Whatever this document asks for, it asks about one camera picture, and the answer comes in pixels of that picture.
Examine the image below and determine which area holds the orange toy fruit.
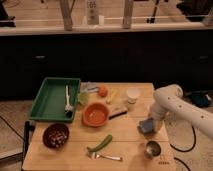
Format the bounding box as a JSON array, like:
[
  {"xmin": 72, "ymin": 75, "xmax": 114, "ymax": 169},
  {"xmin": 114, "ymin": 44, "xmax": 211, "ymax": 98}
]
[{"xmin": 98, "ymin": 85, "xmax": 108, "ymax": 97}]

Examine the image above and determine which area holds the white remote control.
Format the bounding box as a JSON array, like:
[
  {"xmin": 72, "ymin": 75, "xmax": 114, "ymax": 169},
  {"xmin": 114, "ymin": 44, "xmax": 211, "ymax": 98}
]
[{"xmin": 86, "ymin": 0, "xmax": 99, "ymax": 25}]

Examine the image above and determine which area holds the metal fork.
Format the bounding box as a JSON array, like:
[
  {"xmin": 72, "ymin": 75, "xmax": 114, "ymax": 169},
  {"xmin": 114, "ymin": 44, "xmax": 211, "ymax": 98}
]
[{"xmin": 88, "ymin": 152, "xmax": 123, "ymax": 161}]

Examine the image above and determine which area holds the orange bowl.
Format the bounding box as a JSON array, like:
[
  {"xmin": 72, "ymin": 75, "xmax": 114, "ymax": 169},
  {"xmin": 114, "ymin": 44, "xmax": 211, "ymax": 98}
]
[{"xmin": 82, "ymin": 103, "xmax": 109, "ymax": 127}]

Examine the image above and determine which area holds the yellow banana toy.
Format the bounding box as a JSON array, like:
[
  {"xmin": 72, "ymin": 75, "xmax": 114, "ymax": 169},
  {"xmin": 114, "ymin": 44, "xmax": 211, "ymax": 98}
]
[{"xmin": 106, "ymin": 90, "xmax": 118, "ymax": 104}]

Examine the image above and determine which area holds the black clamp post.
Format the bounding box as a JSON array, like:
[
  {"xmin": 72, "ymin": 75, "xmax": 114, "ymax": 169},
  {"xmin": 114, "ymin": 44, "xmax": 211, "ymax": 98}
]
[{"xmin": 22, "ymin": 121, "xmax": 35, "ymax": 158}]

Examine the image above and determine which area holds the green plastic tray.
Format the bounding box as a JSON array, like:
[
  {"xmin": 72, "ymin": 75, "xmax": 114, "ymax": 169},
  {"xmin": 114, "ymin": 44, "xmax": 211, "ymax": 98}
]
[{"xmin": 29, "ymin": 77, "xmax": 81, "ymax": 122}]

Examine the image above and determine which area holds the green vegetable toy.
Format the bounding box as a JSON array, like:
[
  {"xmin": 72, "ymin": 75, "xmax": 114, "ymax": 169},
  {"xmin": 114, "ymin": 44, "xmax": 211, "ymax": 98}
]
[{"xmin": 87, "ymin": 134, "xmax": 113, "ymax": 152}]

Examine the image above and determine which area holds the blue sponge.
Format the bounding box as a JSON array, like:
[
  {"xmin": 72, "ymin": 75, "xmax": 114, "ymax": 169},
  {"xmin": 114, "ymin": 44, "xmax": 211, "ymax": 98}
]
[{"xmin": 139, "ymin": 118, "xmax": 154, "ymax": 134}]

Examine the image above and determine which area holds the dark blue floor object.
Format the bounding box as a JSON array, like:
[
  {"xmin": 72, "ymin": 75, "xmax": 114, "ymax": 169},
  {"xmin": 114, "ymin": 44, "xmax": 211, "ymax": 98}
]
[{"xmin": 186, "ymin": 91, "xmax": 212, "ymax": 108}]

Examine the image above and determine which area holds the small metal cup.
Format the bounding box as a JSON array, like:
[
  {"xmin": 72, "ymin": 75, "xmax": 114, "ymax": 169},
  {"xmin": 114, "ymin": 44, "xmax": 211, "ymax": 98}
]
[{"xmin": 145, "ymin": 141, "xmax": 161, "ymax": 158}]

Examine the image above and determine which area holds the grey cloth item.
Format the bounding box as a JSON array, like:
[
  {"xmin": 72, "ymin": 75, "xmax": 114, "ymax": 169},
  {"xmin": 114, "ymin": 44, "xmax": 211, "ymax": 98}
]
[{"xmin": 81, "ymin": 82, "xmax": 98, "ymax": 93}]

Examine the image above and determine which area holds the white paper cup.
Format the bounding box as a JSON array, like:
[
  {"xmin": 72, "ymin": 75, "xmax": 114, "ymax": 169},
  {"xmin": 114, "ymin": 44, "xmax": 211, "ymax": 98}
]
[{"xmin": 126, "ymin": 87, "xmax": 140, "ymax": 104}]

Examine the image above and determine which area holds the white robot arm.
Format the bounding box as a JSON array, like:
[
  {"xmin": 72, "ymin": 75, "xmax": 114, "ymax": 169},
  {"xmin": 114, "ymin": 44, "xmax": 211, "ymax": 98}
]
[{"xmin": 149, "ymin": 84, "xmax": 213, "ymax": 139}]

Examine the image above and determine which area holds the white dish brush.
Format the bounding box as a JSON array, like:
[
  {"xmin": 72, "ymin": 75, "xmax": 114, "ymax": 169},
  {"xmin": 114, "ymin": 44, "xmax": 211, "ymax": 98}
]
[{"xmin": 65, "ymin": 85, "xmax": 73, "ymax": 117}]

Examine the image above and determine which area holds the black handled knife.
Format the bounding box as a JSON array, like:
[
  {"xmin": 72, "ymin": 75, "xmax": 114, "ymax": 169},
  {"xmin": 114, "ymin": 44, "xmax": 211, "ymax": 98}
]
[{"xmin": 109, "ymin": 107, "xmax": 128, "ymax": 120}]

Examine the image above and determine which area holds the dark bowl with food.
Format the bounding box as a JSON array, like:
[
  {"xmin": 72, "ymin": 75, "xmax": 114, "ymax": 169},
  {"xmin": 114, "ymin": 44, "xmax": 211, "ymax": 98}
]
[{"xmin": 43, "ymin": 123, "xmax": 69, "ymax": 148}]

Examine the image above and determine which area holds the black cable on floor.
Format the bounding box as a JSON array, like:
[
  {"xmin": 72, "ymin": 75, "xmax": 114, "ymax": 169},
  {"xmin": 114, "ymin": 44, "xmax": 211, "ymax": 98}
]
[{"xmin": 169, "ymin": 125, "xmax": 198, "ymax": 171}]

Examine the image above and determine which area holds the light green toy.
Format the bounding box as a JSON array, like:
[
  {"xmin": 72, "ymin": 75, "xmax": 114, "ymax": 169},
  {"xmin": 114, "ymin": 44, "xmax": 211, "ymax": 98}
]
[{"xmin": 78, "ymin": 92, "xmax": 89, "ymax": 106}]

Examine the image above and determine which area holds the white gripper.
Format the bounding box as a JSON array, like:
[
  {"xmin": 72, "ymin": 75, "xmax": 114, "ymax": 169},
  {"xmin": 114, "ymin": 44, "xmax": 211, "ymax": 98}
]
[{"xmin": 149, "ymin": 102, "xmax": 167, "ymax": 133}]

